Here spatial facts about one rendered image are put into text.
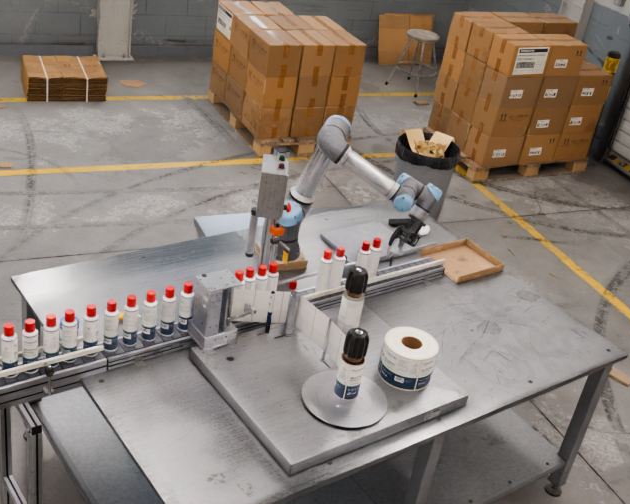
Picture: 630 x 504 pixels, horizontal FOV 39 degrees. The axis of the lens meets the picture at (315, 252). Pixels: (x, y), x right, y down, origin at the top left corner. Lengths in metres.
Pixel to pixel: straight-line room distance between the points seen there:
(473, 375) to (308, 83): 3.80
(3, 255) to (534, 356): 3.16
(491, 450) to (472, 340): 0.66
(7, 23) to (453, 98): 3.97
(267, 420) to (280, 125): 4.16
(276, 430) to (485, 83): 4.58
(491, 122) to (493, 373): 3.73
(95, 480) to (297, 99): 3.95
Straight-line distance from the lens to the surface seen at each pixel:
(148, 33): 8.77
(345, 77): 6.99
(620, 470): 4.73
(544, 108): 7.29
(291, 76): 6.78
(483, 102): 7.12
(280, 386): 3.17
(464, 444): 4.16
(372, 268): 3.79
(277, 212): 3.32
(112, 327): 3.18
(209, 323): 3.21
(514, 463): 4.16
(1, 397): 3.14
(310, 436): 2.99
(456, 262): 4.24
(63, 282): 3.71
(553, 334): 3.93
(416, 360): 3.19
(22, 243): 5.59
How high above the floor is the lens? 2.87
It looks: 30 degrees down
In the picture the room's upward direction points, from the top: 10 degrees clockwise
